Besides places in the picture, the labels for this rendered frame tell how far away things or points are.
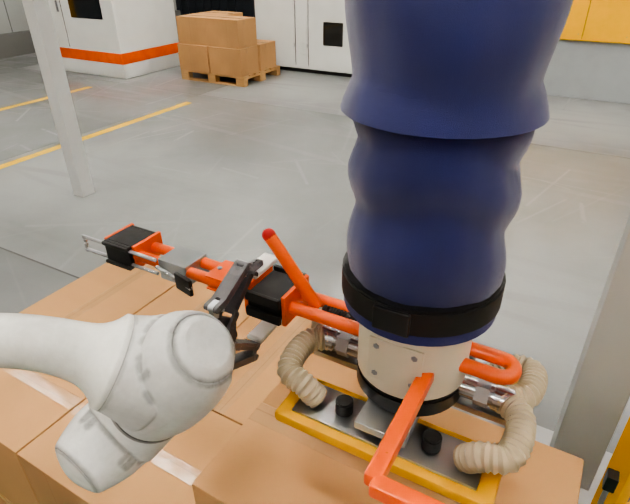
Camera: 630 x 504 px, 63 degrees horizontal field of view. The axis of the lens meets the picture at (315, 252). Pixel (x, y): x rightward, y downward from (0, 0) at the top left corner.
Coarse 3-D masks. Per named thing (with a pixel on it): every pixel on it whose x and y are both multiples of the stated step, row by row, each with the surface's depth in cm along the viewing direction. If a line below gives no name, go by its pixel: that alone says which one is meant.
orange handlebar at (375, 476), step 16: (192, 272) 94; (224, 272) 93; (208, 288) 93; (304, 304) 85; (336, 304) 85; (320, 320) 83; (336, 320) 82; (352, 320) 81; (480, 352) 75; (496, 352) 75; (464, 368) 73; (480, 368) 72; (496, 368) 72; (512, 368) 72; (416, 384) 69; (416, 400) 67; (400, 416) 64; (400, 432) 62; (384, 448) 60; (400, 448) 62; (384, 464) 58; (368, 480) 58; (384, 480) 57; (384, 496) 56; (400, 496) 55; (416, 496) 55
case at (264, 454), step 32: (352, 384) 111; (256, 416) 103; (448, 416) 103; (224, 448) 97; (256, 448) 97; (288, 448) 97; (320, 448) 97; (544, 448) 96; (224, 480) 91; (256, 480) 91; (288, 480) 91; (320, 480) 91; (352, 480) 91; (512, 480) 91; (544, 480) 91; (576, 480) 91
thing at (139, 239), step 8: (128, 224) 107; (120, 232) 104; (128, 232) 104; (136, 232) 104; (144, 232) 104; (152, 232) 104; (160, 232) 104; (112, 240) 101; (120, 240) 101; (128, 240) 101; (136, 240) 101; (144, 240) 101; (152, 240) 103; (160, 240) 105; (136, 248) 99; (144, 248) 101; (144, 264) 102
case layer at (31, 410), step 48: (96, 288) 213; (144, 288) 213; (240, 336) 187; (288, 336) 186; (0, 384) 166; (48, 384) 166; (240, 384) 166; (0, 432) 150; (48, 432) 150; (192, 432) 150; (0, 480) 167; (48, 480) 139; (144, 480) 136; (192, 480) 136
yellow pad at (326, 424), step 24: (288, 408) 81; (312, 408) 81; (336, 408) 79; (360, 408) 81; (312, 432) 78; (336, 432) 77; (360, 432) 77; (432, 432) 73; (360, 456) 75; (408, 456) 73; (432, 456) 73; (432, 480) 70; (456, 480) 70; (480, 480) 70
